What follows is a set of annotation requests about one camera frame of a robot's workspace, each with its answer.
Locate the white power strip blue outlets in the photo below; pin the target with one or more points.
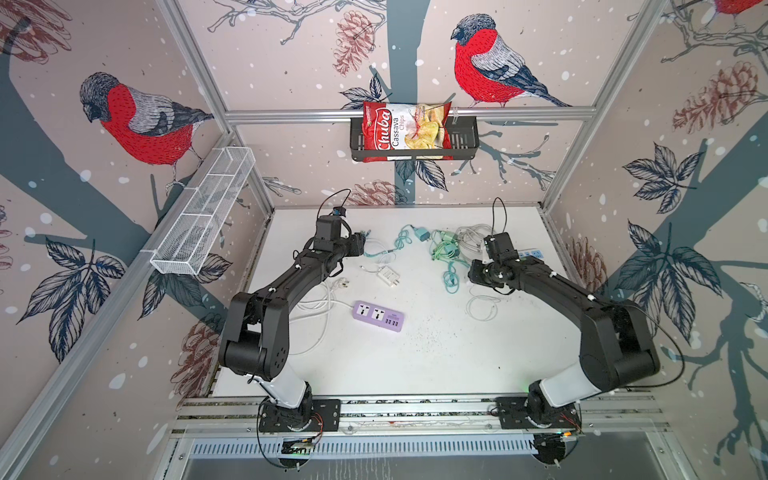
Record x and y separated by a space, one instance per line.
531 253

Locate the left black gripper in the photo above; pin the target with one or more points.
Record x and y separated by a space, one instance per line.
356 244

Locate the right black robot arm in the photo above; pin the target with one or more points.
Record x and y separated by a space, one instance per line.
616 347

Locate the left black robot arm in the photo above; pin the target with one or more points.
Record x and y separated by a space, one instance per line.
255 340

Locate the white wire mesh basket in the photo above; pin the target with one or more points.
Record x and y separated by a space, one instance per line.
189 241

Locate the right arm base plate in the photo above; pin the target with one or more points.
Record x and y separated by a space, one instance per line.
517 413

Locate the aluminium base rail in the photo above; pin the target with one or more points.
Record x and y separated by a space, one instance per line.
633 411

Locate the black wall basket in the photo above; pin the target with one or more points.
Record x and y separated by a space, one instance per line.
461 131

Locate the teal charger adapter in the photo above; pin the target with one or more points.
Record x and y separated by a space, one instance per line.
422 233

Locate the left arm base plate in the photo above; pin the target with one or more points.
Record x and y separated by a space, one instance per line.
318 415

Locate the purple power socket strip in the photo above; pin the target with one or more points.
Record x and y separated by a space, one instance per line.
379 316

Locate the white charger adapter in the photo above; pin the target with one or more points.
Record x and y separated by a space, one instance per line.
389 276

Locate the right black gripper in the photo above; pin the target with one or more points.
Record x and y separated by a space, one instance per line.
472 274

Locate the red cassava chips bag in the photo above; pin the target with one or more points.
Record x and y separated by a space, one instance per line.
394 127

